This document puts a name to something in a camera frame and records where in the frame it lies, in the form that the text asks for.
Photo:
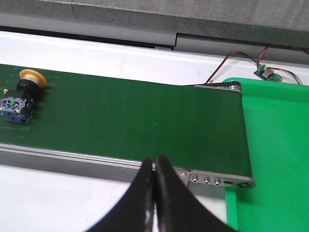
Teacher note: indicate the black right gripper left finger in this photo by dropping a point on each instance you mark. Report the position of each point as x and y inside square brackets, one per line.
[134, 212]

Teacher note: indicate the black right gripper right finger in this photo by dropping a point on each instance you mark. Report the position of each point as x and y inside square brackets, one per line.
[178, 210]

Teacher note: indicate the yellow mushroom push button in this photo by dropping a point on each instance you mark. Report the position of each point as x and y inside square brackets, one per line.
[17, 105]

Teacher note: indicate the green conveyor belt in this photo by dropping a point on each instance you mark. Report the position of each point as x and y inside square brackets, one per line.
[202, 128]

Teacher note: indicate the bright green plastic tray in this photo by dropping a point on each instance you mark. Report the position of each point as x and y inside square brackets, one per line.
[277, 123]

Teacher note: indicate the small green circuit board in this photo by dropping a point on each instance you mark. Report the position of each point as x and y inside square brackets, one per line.
[267, 74]

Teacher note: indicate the grey stone countertop slab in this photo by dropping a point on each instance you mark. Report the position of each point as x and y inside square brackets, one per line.
[283, 22]

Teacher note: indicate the aluminium conveyor frame rail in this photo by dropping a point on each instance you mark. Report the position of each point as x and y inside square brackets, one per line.
[105, 167]

